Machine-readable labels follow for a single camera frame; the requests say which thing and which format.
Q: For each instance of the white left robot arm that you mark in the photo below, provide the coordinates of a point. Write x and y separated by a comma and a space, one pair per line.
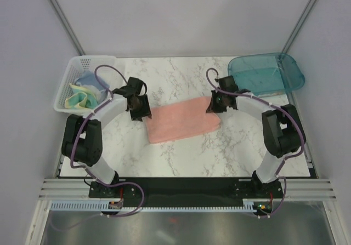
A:
82, 141

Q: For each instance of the left corner frame post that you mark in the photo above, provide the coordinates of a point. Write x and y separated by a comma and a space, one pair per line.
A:
66, 26

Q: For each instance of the silver aluminium rail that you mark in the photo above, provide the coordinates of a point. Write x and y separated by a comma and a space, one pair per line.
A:
296, 189

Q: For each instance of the white plastic basket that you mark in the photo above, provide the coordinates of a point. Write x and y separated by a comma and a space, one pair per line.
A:
99, 65

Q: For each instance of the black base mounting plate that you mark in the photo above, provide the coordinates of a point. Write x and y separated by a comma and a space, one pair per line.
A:
186, 191

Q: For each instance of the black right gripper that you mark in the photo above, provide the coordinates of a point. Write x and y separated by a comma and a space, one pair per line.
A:
213, 108

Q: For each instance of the white slotted cable duct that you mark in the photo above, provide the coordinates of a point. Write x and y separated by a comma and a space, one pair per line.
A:
108, 206

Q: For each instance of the teal transparent plastic tray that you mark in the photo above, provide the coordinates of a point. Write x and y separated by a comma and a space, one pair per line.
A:
266, 74

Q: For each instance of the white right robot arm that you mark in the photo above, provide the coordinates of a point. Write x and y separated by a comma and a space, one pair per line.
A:
283, 134

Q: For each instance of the pink terry towel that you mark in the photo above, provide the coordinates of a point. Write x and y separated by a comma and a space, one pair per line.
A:
181, 120

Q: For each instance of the right corner frame post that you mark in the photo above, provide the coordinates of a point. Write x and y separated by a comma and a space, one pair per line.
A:
299, 25

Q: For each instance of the blue towel in basket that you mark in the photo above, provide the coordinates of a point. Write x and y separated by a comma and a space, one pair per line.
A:
96, 84

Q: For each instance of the corner frame post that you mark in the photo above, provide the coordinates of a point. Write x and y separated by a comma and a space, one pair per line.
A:
66, 26
299, 25

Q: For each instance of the yellow green towel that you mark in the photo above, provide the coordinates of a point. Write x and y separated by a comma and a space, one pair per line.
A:
82, 98

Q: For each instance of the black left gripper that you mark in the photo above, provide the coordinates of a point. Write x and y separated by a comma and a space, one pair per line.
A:
145, 112

